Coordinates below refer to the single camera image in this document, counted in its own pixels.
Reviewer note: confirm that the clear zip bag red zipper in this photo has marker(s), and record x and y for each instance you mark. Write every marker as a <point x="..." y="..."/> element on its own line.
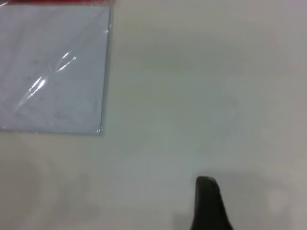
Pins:
<point x="55" y="48"/>

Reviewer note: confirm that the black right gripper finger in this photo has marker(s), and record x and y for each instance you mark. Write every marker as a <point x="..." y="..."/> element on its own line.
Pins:
<point x="208" y="206"/>

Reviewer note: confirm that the white paper stack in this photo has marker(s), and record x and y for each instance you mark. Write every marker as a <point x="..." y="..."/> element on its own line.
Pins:
<point x="52" y="72"/>

